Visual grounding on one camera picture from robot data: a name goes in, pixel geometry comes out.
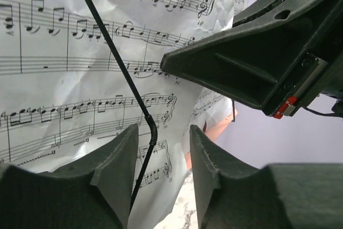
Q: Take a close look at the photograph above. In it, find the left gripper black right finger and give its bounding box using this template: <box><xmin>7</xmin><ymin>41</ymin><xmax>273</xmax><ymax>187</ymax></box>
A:
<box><xmin>190</xmin><ymin>125</ymin><xmax>342</xmax><ymax>228</ymax></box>

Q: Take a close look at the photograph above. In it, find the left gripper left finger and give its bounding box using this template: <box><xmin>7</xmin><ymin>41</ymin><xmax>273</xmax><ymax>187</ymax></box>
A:
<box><xmin>1</xmin><ymin>124</ymin><xmax>139</xmax><ymax>228</ymax></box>

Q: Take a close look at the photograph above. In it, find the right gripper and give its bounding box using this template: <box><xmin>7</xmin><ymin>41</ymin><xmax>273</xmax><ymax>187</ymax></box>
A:
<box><xmin>161</xmin><ymin>0</ymin><xmax>342</xmax><ymax>119</ymax></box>

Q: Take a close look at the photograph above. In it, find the pink perforated music stand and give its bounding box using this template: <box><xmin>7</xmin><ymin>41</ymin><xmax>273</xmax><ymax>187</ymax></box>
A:
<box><xmin>72</xmin><ymin>0</ymin><xmax>239</xmax><ymax>213</ymax></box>

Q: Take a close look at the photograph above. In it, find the sheet music page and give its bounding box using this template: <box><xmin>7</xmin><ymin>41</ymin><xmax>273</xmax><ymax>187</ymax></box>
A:
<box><xmin>0</xmin><ymin>0</ymin><xmax>236</xmax><ymax>229</ymax></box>
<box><xmin>188</xmin><ymin>0</ymin><xmax>249</xmax><ymax>141</ymax></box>

